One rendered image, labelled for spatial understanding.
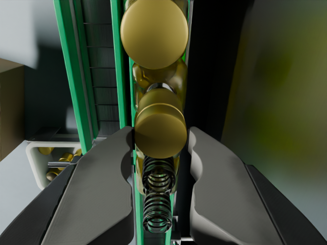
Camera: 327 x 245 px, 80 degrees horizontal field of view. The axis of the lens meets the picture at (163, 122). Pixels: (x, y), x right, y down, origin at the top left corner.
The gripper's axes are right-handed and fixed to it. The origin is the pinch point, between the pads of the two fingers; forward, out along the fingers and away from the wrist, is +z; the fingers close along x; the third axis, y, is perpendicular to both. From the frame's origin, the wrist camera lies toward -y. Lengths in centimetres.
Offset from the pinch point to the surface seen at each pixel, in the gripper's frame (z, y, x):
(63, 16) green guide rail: 19.2, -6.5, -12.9
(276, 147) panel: 4.7, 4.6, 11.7
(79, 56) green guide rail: 23.5, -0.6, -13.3
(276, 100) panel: 7.0, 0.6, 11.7
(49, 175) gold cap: 35, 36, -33
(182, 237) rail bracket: 19.7, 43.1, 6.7
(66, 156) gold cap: 36, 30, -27
